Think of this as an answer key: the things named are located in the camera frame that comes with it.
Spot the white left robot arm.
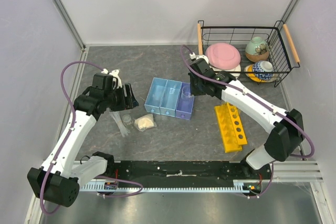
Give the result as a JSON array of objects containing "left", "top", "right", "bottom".
[{"left": 27, "top": 70, "right": 139, "bottom": 207}]

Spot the small clear glass vial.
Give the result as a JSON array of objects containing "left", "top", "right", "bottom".
[{"left": 122, "top": 114, "right": 133, "bottom": 126}]

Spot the yellow test tube rack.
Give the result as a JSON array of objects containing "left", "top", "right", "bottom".
[{"left": 214, "top": 102, "right": 247, "bottom": 153}]

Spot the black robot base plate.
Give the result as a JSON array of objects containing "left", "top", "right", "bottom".
[{"left": 85, "top": 152, "right": 272, "bottom": 187}]

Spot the white plate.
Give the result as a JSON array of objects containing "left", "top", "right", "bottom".
[{"left": 210, "top": 65, "right": 242, "bottom": 78}]

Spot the clear plastic dropper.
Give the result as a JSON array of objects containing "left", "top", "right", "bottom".
[{"left": 109, "top": 110, "right": 130, "bottom": 137}]

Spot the blue three-compartment drawer box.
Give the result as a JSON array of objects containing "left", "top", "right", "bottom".
[{"left": 144, "top": 78, "right": 194, "bottom": 120}]

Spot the black wire basket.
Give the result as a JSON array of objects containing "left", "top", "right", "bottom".
[{"left": 197, "top": 20, "right": 300, "bottom": 87}]

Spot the green brown ceramic bowl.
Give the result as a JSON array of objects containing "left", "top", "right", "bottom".
[{"left": 245, "top": 36, "right": 269, "bottom": 62}]

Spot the white slotted cable duct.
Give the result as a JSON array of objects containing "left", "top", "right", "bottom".
[{"left": 80, "top": 179, "right": 249, "bottom": 194}]

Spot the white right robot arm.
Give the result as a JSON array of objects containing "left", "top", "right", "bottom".
[{"left": 187, "top": 58, "right": 304, "bottom": 179}]

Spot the clear glass beaker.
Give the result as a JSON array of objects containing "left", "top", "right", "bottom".
[{"left": 181, "top": 84, "right": 194, "bottom": 103}]

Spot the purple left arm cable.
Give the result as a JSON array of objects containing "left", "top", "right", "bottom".
[{"left": 39, "top": 61, "right": 144, "bottom": 215}]

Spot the pink plate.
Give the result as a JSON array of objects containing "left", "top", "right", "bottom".
[{"left": 205, "top": 42, "right": 241, "bottom": 70}]

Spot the bag of beige powder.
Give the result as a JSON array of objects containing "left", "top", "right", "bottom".
[{"left": 134, "top": 113, "right": 156, "bottom": 132}]

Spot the blue white patterned bowl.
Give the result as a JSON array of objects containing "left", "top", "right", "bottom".
[{"left": 252, "top": 60, "right": 274, "bottom": 80}]

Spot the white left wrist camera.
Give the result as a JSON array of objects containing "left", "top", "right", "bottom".
[{"left": 101, "top": 69, "right": 122, "bottom": 89}]

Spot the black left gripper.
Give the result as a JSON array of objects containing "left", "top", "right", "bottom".
[{"left": 104, "top": 83, "right": 139, "bottom": 112}]

